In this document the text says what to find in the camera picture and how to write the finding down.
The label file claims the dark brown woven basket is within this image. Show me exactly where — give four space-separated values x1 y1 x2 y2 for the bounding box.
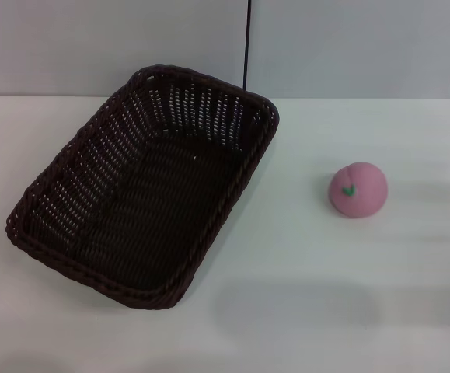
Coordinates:
4 65 281 312

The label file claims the pink toy peach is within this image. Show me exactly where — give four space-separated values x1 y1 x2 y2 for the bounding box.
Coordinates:
328 161 389 221

